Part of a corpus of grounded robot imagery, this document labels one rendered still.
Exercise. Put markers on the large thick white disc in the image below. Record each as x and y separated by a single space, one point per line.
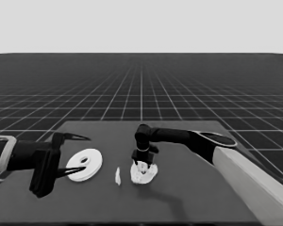
77 171

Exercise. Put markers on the small thin white T-shaped piece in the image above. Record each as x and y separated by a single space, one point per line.
118 177

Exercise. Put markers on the white round carrier with pins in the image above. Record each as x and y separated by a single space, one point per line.
147 180

